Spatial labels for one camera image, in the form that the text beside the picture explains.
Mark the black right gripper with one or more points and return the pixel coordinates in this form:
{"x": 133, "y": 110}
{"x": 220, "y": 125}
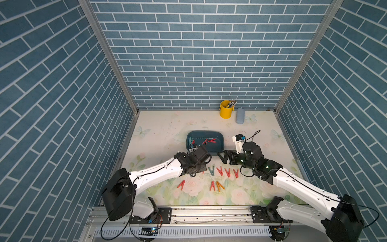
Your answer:
{"x": 232, "y": 153}

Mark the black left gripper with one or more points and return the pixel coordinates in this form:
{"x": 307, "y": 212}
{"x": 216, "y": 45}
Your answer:
{"x": 204, "y": 168}

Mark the dark teal clothespin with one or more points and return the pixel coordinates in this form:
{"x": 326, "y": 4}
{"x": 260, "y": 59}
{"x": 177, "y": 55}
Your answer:
{"x": 212, "y": 170}

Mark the dark teal storage box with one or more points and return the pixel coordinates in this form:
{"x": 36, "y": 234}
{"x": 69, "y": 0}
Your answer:
{"x": 200, "y": 136}

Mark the red clothespin row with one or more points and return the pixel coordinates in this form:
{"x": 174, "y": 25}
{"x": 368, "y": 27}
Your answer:
{"x": 181, "y": 185}
{"x": 212, "y": 186}

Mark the orange clothespin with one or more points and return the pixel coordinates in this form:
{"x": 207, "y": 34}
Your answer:
{"x": 219, "y": 186}

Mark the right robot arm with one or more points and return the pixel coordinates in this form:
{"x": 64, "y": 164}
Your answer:
{"x": 338, "y": 217}

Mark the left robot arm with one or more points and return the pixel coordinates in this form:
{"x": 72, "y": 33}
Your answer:
{"x": 119, "y": 194}

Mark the red clothespin in box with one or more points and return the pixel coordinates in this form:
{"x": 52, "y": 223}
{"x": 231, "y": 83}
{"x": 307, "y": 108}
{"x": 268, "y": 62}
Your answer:
{"x": 209, "y": 141}

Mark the yellow pen cup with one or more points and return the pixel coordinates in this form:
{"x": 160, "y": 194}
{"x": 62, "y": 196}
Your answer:
{"x": 225, "y": 113}

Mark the grey blue cylinder case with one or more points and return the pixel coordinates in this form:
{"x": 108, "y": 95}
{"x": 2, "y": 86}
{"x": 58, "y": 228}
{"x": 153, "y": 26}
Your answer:
{"x": 240, "y": 116}

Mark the pens in yellow cup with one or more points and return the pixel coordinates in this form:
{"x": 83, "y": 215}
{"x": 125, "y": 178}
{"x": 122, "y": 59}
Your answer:
{"x": 231, "y": 104}

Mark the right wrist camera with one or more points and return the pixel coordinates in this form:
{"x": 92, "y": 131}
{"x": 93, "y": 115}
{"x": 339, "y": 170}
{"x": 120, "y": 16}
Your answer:
{"x": 239, "y": 141}

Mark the aluminium front rail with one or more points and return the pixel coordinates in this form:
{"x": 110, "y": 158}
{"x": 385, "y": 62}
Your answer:
{"x": 223, "y": 215}

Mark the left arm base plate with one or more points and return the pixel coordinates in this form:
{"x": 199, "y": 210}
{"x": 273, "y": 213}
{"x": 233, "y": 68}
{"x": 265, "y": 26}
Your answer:
{"x": 162, "y": 215}

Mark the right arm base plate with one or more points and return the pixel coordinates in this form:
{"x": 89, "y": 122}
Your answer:
{"x": 264, "y": 215}

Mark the aluminium corner post right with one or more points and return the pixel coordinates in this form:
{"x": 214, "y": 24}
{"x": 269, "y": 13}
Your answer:
{"x": 320, "y": 31}

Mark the aluminium corner post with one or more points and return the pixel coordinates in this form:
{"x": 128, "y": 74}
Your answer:
{"x": 97, "y": 29}
{"x": 320, "y": 31}

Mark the aluminium corner post left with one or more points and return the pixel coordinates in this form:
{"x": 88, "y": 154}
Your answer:
{"x": 97, "y": 29}

